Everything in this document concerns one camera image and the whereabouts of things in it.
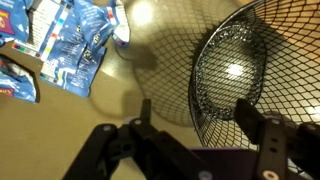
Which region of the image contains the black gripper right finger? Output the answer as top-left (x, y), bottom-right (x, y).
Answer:
top-left (234, 98), bottom-right (320, 180)

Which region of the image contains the black wire mesh basket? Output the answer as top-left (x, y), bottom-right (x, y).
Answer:
top-left (187, 0), bottom-right (320, 176)

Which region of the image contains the blue snack packet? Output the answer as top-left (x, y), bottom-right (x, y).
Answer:
top-left (11, 0), bottom-right (78, 62)
top-left (105, 0), bottom-right (132, 47)
top-left (39, 0), bottom-right (108, 100)
top-left (0, 0), bottom-right (33, 47)
top-left (0, 54), bottom-right (41, 104)

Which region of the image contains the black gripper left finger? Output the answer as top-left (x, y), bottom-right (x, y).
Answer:
top-left (61, 98), bottom-right (215, 180)

